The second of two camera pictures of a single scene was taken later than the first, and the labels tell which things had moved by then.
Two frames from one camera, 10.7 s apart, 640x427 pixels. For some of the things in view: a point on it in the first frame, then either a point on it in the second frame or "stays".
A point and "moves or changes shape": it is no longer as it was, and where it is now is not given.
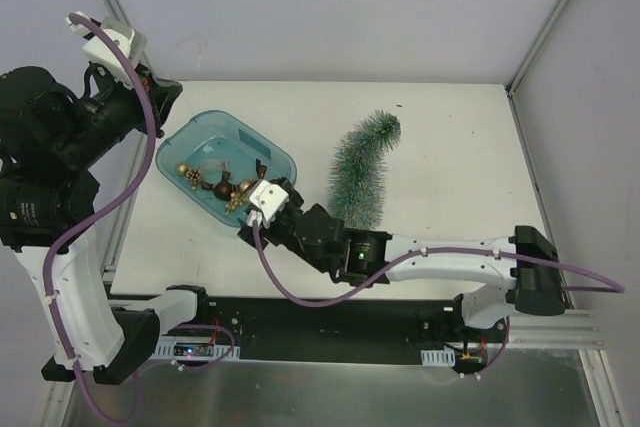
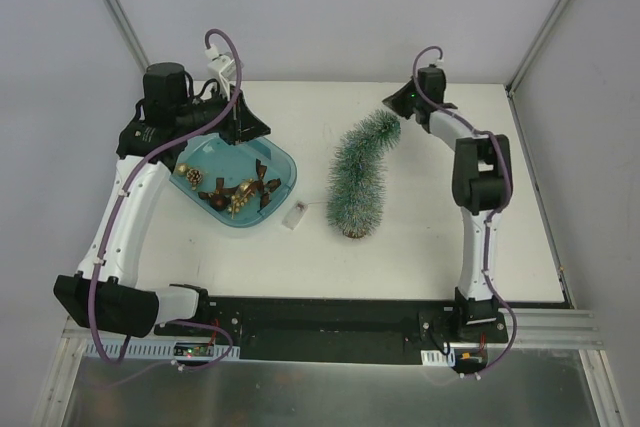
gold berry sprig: (240, 197) stays
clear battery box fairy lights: (215, 166) moves or changes shape
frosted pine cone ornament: (194, 176) stays
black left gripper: (154, 104) to (236, 114)
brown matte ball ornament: (223, 190) to (220, 202)
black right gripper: (282, 187) to (404, 103)
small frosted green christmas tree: (357, 182) stays
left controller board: (193, 348) stays
